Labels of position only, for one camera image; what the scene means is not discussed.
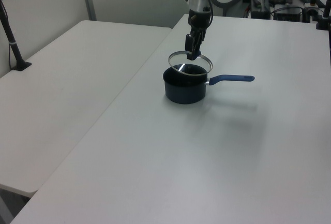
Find black electronics box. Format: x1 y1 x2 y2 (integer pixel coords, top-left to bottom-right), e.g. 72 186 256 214
249 0 273 20

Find black device with cables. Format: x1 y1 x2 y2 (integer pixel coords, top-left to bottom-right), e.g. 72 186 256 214
273 6 304 23

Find dark saucepan with blue handle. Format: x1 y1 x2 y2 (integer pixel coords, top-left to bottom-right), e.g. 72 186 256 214
162 64 255 105

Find glass lid with blue knob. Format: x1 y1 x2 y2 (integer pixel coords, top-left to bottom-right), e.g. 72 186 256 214
168 50 214 77

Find black clamped camera pole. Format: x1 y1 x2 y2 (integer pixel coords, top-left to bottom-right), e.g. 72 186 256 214
314 0 331 31

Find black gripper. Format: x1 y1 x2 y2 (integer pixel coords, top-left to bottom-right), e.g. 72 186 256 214
185 8 212 61

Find black camera pole with base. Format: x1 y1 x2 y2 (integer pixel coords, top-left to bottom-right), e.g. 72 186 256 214
0 0 33 71

